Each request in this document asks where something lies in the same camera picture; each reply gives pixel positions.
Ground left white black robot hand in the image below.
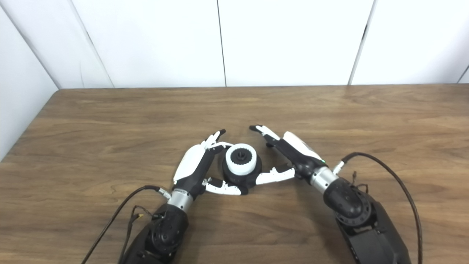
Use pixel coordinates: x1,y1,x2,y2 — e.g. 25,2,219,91
173,129,242,200

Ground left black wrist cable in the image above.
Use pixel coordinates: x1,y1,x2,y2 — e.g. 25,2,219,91
81,185,172,264

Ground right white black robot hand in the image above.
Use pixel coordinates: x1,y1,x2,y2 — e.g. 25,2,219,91
249,125,326,186

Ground round black stepped part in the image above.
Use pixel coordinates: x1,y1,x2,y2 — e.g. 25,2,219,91
222,148,263,195

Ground right thin arm wires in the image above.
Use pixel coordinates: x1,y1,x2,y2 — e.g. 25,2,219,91
350,171,369,195

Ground left thin arm wires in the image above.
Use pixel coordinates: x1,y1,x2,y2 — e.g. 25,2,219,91
117,205,162,264

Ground white toothed ring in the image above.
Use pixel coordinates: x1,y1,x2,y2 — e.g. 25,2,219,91
225,143,256,175

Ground thin arm wires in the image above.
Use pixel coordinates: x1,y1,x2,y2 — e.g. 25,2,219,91
350,171,369,195
117,205,162,264

